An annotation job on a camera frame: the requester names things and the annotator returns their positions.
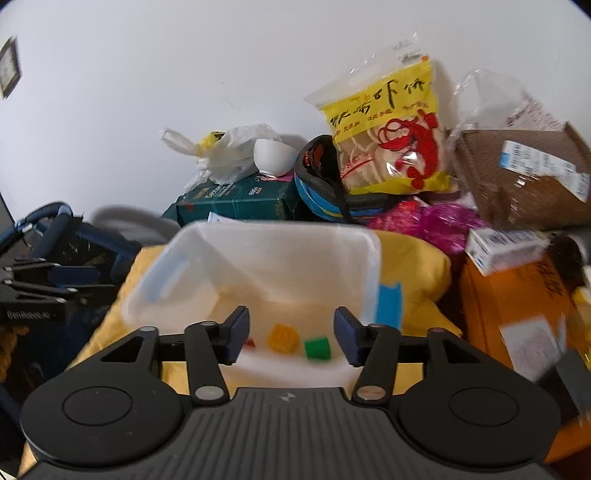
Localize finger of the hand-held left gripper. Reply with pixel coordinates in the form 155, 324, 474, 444
0, 278, 117, 307
0, 259, 101, 284

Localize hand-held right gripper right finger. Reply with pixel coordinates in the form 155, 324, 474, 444
334, 306, 488, 407

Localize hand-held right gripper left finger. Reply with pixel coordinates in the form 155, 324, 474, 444
98, 305, 250, 408

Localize translucent plastic storage container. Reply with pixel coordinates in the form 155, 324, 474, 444
121, 220, 404, 376

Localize blue and black bag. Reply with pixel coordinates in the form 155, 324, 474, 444
0, 200, 145, 326

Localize green toy block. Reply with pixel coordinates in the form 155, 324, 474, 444
304, 337, 332, 361

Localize yellow toy block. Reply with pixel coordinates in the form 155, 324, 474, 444
267, 324, 300, 354

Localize yellow cloth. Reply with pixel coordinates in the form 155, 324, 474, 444
18, 231, 463, 480

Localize dark green box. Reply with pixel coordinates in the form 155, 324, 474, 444
161, 173, 302, 228

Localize pink glitter bag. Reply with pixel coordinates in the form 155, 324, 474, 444
367, 196, 486, 256

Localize blue and black helmet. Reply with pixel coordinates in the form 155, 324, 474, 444
293, 135, 408, 225

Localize orange box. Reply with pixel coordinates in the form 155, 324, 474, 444
459, 254, 591, 464

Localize small white and blue box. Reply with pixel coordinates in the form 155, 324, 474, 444
465, 228, 551, 278

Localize white bowl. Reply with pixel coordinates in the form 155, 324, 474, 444
254, 137, 299, 178

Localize white plastic bag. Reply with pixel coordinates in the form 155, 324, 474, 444
161, 124, 283, 186

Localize shrimp print snack bag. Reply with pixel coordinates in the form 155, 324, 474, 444
304, 32, 459, 195

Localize brown cardboard box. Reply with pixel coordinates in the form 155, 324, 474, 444
450, 69, 591, 232

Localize black object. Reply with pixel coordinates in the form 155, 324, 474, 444
553, 350, 591, 418

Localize wall picture frame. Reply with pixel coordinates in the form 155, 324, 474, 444
0, 36, 23, 100

